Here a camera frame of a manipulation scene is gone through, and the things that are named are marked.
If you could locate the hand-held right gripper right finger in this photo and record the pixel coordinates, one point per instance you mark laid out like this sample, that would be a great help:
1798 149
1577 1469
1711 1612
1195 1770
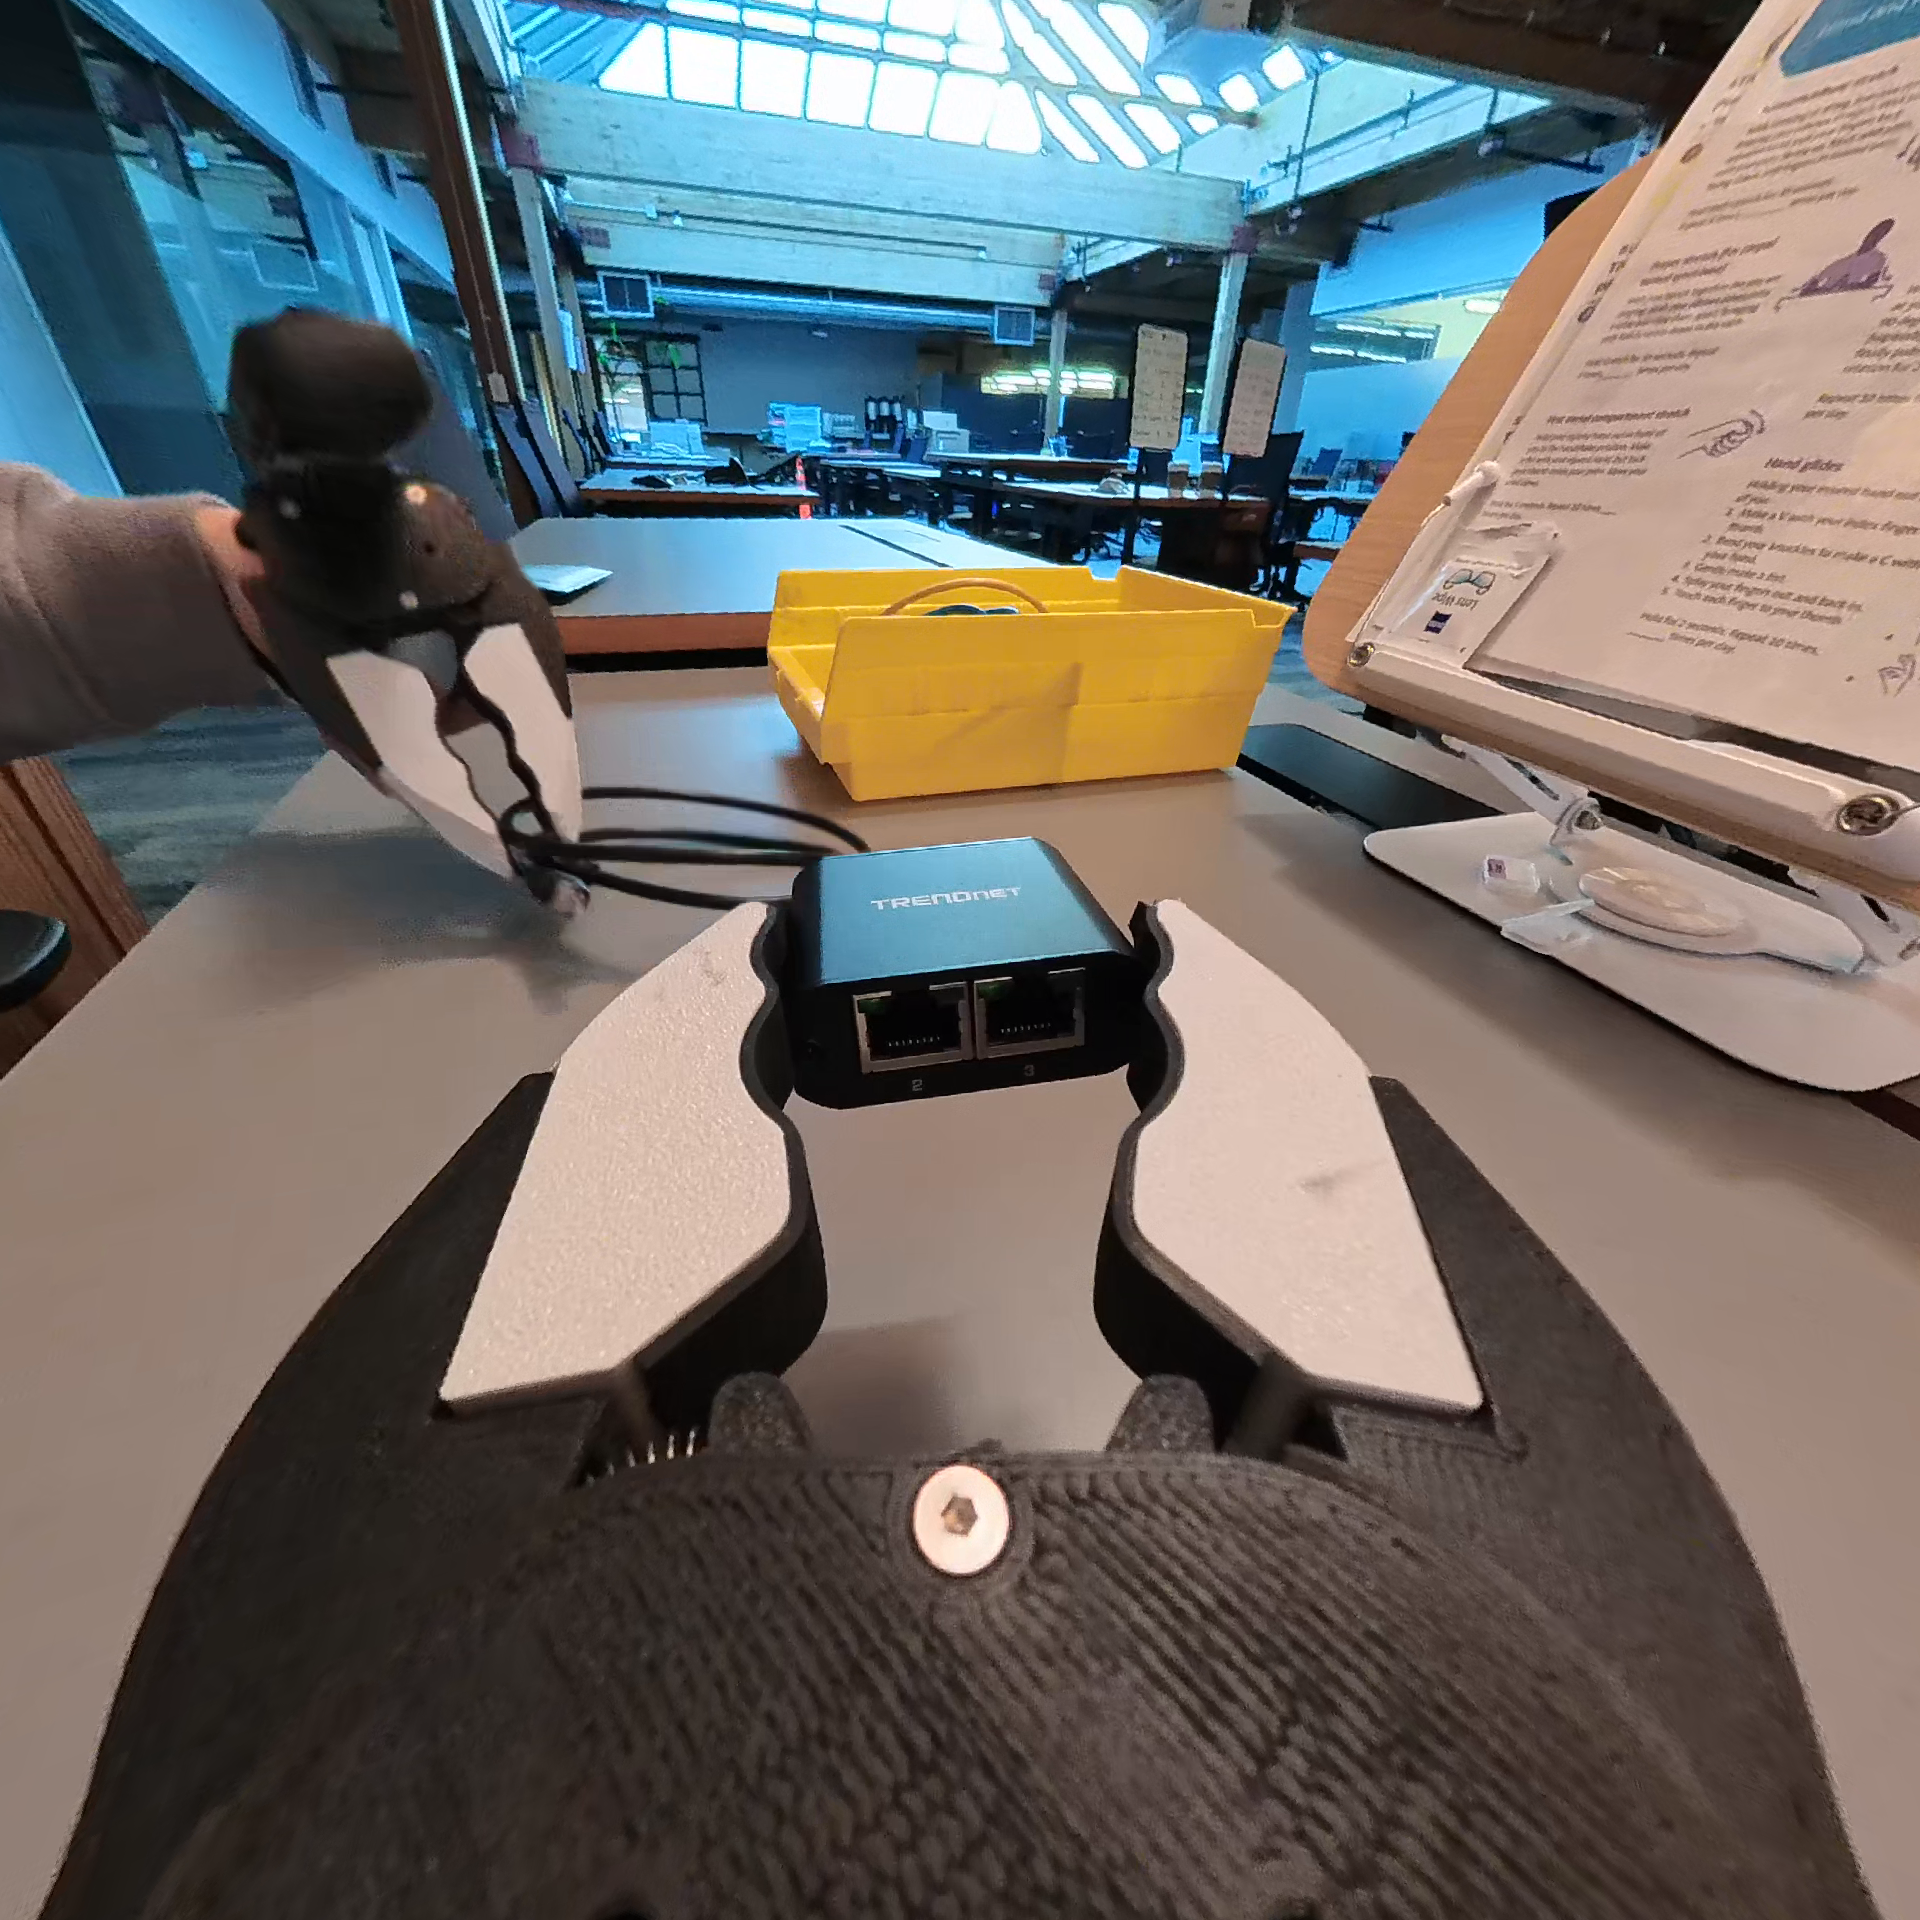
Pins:
1290 1170

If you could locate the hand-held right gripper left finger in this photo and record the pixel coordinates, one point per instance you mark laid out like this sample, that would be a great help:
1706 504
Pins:
628 1170

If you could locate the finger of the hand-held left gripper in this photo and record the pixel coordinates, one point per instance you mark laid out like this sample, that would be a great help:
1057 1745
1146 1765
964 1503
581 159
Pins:
412 736
540 720

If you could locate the black ethernet splitter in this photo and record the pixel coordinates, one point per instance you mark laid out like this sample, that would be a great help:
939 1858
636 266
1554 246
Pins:
959 932

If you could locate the yellow plastic bin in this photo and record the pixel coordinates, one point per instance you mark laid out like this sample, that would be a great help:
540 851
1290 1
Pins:
959 720

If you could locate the person's left forearm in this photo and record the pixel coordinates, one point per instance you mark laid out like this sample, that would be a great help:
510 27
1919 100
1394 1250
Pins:
107 614

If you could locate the grey desk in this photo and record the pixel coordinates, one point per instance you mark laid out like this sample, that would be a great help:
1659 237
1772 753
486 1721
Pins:
224 1123

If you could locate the small clear plastic piece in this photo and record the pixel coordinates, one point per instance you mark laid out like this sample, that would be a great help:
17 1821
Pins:
1502 880

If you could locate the dark item in bin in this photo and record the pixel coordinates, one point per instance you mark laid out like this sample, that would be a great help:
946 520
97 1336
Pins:
946 613

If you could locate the black chair armrest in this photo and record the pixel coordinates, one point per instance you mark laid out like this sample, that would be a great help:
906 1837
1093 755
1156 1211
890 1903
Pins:
21 961

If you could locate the row of background tables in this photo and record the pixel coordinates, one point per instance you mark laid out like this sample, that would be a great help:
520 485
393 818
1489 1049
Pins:
1049 495

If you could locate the white lens wipe packet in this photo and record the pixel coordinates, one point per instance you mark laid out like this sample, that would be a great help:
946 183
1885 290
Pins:
1460 603

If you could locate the wooden document stand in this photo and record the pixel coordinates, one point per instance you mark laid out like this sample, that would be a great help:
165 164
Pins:
1394 542

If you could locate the tall whiteboard on stand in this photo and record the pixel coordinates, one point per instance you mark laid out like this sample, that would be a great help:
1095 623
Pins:
1255 399
1159 386

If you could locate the blue header printed sheet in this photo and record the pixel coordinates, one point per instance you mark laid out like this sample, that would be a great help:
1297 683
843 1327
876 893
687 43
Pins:
1723 451

